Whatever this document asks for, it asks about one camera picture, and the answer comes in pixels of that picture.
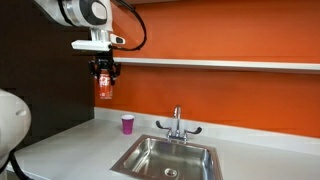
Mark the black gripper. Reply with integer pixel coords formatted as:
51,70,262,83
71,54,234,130
88,51,122,86

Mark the red soda can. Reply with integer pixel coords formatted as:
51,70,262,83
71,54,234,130
98,70,114,101

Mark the purple plastic cup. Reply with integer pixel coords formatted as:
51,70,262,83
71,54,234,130
120,114,135,136

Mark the dark brown cabinet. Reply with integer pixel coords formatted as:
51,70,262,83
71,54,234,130
0,0,95,151

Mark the stainless steel sink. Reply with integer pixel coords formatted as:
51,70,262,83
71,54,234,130
109,133,224,180

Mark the white counter backsplash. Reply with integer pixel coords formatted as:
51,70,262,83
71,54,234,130
93,106,320,157

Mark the chrome two-handle faucet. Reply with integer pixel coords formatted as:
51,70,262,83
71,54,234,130
155,105,203,144

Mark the white wall shelf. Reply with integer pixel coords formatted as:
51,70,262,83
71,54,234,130
113,56,320,75

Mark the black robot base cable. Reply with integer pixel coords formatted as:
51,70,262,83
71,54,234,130
6,149,33,180

